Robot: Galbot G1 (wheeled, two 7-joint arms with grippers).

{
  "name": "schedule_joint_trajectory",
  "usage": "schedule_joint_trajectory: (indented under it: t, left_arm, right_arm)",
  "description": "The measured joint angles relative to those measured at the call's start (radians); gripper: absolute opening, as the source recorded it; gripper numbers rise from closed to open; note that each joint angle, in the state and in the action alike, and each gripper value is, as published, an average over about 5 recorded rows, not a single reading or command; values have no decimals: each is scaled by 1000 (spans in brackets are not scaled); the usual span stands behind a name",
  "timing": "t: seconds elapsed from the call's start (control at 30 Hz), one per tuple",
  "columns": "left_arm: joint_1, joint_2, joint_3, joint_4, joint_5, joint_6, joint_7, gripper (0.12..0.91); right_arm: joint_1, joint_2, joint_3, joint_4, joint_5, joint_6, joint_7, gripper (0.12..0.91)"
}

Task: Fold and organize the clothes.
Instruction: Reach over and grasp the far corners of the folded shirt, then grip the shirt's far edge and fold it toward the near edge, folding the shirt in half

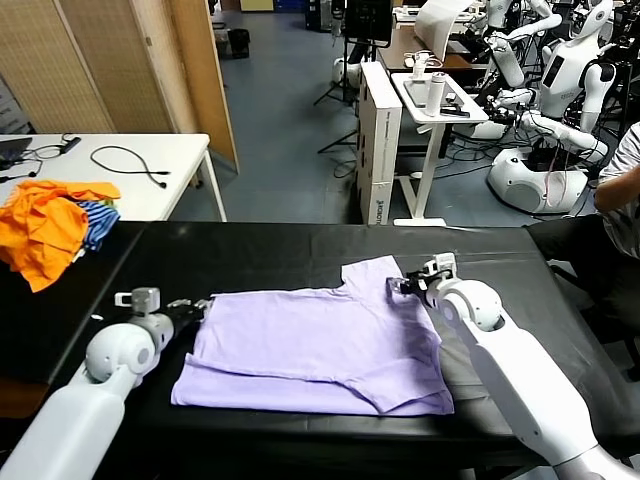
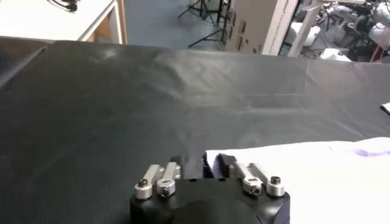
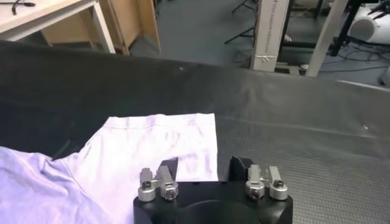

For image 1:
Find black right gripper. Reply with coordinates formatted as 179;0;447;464
385;269;437;306

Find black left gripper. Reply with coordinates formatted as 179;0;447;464
167;298;214;340

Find lavender t-shirt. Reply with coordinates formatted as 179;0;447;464
170;254;455;417

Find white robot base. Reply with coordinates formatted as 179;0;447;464
452;118;507;140

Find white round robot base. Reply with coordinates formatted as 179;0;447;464
332;57;362;84

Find black table cover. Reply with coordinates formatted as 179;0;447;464
49;221;640;480

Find blue striped garment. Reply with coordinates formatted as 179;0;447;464
74;199;121;254

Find white standing desk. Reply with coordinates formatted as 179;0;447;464
390;71;490;227

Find white table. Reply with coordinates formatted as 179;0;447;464
0;132;229;224

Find tall white cardboard box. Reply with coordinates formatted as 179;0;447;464
355;60;403;227

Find black tripod stand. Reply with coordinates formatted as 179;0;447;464
313;34;361;106
318;99;361;154

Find black side mat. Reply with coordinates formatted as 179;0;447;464
0;222;147;386

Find orange garment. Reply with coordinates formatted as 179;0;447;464
0;179;122;294

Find white bottle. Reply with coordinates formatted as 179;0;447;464
424;71;446;117

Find grey tablet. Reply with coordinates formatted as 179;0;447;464
402;78;461;109

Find white small desk gadget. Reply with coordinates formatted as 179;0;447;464
405;49;441;80

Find brown desk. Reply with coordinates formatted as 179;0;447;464
377;24;489;71

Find dark laptop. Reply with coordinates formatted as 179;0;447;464
0;137;34;171

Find seated person grey shirt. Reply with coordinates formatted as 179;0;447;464
524;122;640;346

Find white curved sheet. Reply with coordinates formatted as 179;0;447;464
414;0;471;61

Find wooden folding screen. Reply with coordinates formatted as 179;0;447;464
0;0;240;175

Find white humanoid robot black shoulders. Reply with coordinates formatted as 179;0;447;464
479;0;621;216

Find black trash bin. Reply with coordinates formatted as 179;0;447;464
228;28;250;60

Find black monitor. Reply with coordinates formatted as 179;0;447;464
344;0;394;49

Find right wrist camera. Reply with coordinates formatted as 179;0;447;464
422;253;459;279

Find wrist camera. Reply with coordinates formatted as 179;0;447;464
422;253;459;279
114;288;161;316

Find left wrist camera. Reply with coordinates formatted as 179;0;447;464
114;288;161;316

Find thick black cable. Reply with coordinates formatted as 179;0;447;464
90;145;171;190

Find thin black cable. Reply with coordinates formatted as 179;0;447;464
0;144;69;182

